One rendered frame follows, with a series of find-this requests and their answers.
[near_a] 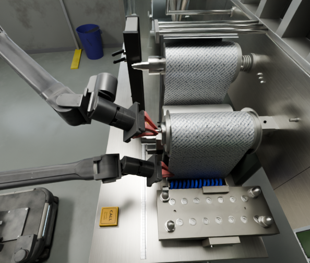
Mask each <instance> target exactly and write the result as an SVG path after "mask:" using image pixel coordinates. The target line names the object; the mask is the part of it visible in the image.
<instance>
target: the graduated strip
mask: <svg viewBox="0 0 310 263"><path fill-rule="evenodd" d="M141 159H142V160H146V144H142V149H141ZM142 259H147V220H146V177H141V260H142Z"/></svg>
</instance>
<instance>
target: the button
mask: <svg viewBox="0 0 310 263"><path fill-rule="evenodd" d="M118 212H119V207H102V208H101V215H100V222H99V226H100V227H102V226H117V225H118Z"/></svg>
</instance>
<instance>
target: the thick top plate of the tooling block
mask: <svg viewBox="0 0 310 263"><path fill-rule="evenodd" d="M254 187H258V188H259V189H260V191H261V193H260V194H259V196H258V197H257V198H256V199H252V198H250V196H249V195H248V193H247V192H248V190H249V189H251V188H254ZM228 189H229V192H228V193H224V194H202V189H201V188H188V189H169V192H168V193H169V195H170V200H169V201H168V202H162V201H161V200H160V195H161V194H162V192H163V191H162V190H157V218H158V241H179V240H200V239H207V238H209V237H222V236H239V237H255V236H272V235H276V234H280V232H279V229H278V227H277V225H276V222H275V220H274V218H273V216H272V213H271V211H270V209H269V206H268V204H267V202H266V199H265V197H264V195H263V192H262V190H261V188H260V186H239V187H228ZM260 216H270V217H272V219H273V224H272V225H271V226H270V227H268V228H263V227H262V226H260V224H259V222H258V218H259V217H260ZM167 220H172V221H173V222H174V223H175V230H174V232H172V233H169V232H167V231H166V230H165V227H164V226H165V223H166V222H167Z"/></svg>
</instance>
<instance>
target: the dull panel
mask: <svg viewBox="0 0 310 263"><path fill-rule="evenodd" d="M222 104H229V105H230V106H231V107H232V109H233V111H236V110H235V108H234V106H233V104H232V101H231V99H230V97H229V95H228V93H226V95H225V97H224V100H223V102H222ZM261 166H262V165H261V163H260V160H259V158H258V156H257V154H256V152H254V153H252V154H246V155H245V156H244V157H243V158H242V159H241V161H240V162H239V163H238V164H237V166H236V167H235V168H234V169H233V170H232V172H231V175H232V178H233V181H234V184H243V183H244V182H245V181H246V180H247V179H248V178H249V177H250V176H251V175H252V174H254V173H255V172H256V171H257V170H258V169H259V168H260V167H261Z"/></svg>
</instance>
